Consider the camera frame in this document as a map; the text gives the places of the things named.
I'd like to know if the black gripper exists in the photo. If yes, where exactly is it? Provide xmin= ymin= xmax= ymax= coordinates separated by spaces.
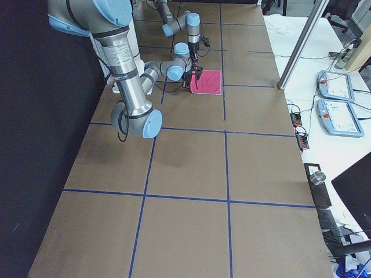
xmin=188 ymin=42 xmax=199 ymax=64
xmin=182 ymin=65 xmax=203 ymax=89

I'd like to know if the pink towel with white edging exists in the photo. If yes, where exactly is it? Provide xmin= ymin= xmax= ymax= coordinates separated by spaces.
xmin=190 ymin=69 xmax=222 ymax=95

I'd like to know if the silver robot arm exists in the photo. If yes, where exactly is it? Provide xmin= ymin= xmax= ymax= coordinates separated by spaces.
xmin=48 ymin=1 xmax=201 ymax=138
xmin=153 ymin=0 xmax=201 ymax=64

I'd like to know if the upper orange black connector box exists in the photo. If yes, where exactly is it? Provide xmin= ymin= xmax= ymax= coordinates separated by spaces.
xmin=290 ymin=112 xmax=303 ymax=127

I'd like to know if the orange black connector box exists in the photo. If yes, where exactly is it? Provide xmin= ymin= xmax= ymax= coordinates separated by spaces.
xmin=295 ymin=131 xmax=310 ymax=152
xmin=290 ymin=112 xmax=303 ymax=127

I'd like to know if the lower orange black connector box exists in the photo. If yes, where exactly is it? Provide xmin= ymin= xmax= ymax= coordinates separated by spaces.
xmin=295 ymin=131 xmax=310 ymax=152

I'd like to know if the upper teach pendant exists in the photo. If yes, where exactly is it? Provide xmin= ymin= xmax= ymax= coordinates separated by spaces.
xmin=317 ymin=70 xmax=355 ymax=102

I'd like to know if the teach pendant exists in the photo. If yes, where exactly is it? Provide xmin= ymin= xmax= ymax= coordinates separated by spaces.
xmin=317 ymin=70 xmax=355 ymax=102
xmin=317 ymin=98 xmax=364 ymax=138

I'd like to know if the white side table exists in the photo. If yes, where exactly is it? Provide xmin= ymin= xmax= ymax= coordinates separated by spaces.
xmin=263 ymin=14 xmax=371 ymax=261

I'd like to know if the lower teach pendant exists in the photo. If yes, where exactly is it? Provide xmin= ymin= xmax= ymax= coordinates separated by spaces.
xmin=317 ymin=98 xmax=364 ymax=138

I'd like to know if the black office chair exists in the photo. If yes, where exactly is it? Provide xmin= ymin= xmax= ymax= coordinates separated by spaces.
xmin=322 ymin=0 xmax=370 ymax=34

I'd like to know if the small metal cup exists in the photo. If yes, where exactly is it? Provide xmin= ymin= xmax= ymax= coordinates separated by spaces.
xmin=310 ymin=171 xmax=326 ymax=185

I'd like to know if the black flat box under cup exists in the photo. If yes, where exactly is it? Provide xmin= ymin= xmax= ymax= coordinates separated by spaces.
xmin=304 ymin=163 xmax=332 ymax=210

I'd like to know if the black computer monitor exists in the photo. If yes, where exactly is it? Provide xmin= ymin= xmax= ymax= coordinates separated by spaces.
xmin=332 ymin=153 xmax=370 ymax=239

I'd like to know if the blue plastic bag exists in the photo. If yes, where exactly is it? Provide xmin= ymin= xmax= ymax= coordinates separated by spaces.
xmin=336 ymin=256 xmax=371 ymax=278

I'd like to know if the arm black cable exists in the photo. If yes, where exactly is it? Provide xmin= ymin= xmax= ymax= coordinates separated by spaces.
xmin=198 ymin=24 xmax=210 ymax=57
xmin=98 ymin=54 xmax=189 ymax=142

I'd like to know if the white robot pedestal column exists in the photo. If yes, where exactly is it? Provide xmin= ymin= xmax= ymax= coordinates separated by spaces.
xmin=89 ymin=0 xmax=154 ymax=96

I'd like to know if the aluminium frame post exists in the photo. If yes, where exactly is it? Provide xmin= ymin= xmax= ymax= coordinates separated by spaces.
xmin=277 ymin=0 xmax=329 ymax=90

